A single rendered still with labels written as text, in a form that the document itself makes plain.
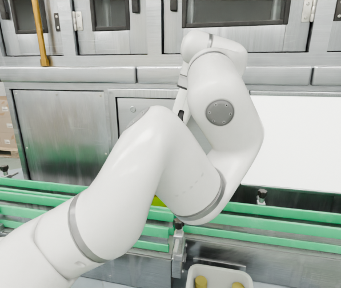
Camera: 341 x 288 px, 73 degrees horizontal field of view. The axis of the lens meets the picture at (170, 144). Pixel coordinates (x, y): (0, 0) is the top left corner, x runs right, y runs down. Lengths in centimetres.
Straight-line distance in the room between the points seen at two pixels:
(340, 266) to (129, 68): 87
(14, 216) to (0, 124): 380
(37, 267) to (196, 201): 18
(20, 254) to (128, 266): 52
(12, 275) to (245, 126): 30
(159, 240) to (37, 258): 46
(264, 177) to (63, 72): 81
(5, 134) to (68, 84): 372
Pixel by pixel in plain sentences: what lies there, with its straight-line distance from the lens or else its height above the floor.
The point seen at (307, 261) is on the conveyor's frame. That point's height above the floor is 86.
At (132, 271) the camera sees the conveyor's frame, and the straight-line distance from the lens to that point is 78.
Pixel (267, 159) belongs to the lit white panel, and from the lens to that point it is 84.
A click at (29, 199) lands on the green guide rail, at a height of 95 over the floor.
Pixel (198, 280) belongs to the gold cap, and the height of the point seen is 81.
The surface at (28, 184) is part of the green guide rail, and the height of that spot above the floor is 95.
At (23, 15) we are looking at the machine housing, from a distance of 112.
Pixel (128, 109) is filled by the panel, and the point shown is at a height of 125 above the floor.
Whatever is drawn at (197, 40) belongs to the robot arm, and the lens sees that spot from 55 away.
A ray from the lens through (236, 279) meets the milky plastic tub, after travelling 77.
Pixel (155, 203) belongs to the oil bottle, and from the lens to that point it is 77.
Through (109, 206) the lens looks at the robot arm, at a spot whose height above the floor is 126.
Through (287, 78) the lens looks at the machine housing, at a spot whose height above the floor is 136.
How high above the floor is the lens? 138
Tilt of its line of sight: 18 degrees down
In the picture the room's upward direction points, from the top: straight up
